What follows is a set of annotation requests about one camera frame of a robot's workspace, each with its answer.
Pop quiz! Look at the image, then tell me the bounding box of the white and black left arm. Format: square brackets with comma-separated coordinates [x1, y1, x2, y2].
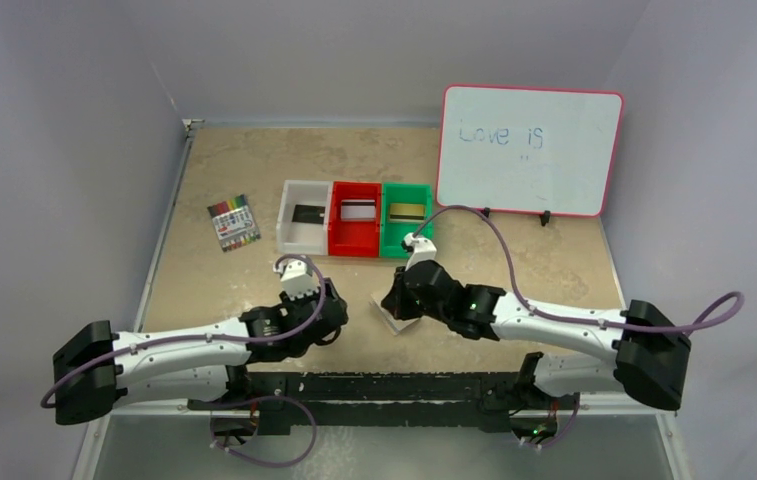
[41, 279, 348, 426]

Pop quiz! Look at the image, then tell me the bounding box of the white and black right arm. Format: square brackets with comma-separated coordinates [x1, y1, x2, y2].
[380, 260, 691, 411]

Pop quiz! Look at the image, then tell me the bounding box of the gold card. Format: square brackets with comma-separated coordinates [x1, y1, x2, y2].
[388, 203, 426, 223]

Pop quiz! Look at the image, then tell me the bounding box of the white card with stripe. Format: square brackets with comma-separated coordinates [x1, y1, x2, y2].
[340, 199, 377, 222]

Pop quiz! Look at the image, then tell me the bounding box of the black card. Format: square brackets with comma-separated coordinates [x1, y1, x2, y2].
[291, 204, 326, 225]

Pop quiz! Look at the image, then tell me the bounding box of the green plastic bin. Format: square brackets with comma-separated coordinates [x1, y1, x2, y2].
[379, 183, 433, 258]

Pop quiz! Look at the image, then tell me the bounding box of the red plastic bin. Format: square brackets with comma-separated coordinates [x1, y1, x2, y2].
[328, 181, 382, 258]

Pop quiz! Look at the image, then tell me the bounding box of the white plastic bin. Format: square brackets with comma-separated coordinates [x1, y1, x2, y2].
[276, 180, 333, 256]

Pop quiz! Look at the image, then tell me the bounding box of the pack of coloured markers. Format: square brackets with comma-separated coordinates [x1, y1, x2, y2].
[207, 194, 261, 252]

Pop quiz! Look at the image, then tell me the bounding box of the pink framed whiteboard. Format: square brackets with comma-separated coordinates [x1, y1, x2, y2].
[436, 84, 625, 217]

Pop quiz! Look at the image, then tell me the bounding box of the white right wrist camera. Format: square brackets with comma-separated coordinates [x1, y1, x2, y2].
[401, 233, 437, 270]

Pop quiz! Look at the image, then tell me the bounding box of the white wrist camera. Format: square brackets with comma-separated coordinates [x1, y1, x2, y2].
[273, 258, 319, 300]
[401, 233, 437, 270]

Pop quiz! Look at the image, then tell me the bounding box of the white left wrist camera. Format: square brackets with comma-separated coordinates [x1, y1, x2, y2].
[273, 258, 319, 300]

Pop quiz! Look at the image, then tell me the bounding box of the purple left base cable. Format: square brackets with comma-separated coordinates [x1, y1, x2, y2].
[209, 394, 319, 469]

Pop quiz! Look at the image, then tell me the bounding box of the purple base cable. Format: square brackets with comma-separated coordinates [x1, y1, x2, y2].
[209, 394, 319, 469]
[518, 390, 579, 452]

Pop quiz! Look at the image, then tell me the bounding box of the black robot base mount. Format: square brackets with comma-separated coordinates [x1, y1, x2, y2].
[190, 352, 580, 437]

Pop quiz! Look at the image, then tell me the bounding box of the aluminium frame rail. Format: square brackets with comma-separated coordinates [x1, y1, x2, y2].
[112, 394, 660, 425]

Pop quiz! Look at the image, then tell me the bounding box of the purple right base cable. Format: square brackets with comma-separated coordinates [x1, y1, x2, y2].
[518, 390, 579, 452]

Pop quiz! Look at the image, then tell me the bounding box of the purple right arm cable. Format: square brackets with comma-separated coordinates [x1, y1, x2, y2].
[411, 204, 746, 335]

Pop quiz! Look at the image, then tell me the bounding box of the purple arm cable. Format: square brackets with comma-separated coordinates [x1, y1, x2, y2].
[411, 204, 746, 335]
[40, 254, 330, 409]

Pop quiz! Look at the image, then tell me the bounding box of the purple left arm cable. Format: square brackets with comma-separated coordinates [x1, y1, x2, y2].
[40, 254, 330, 409]

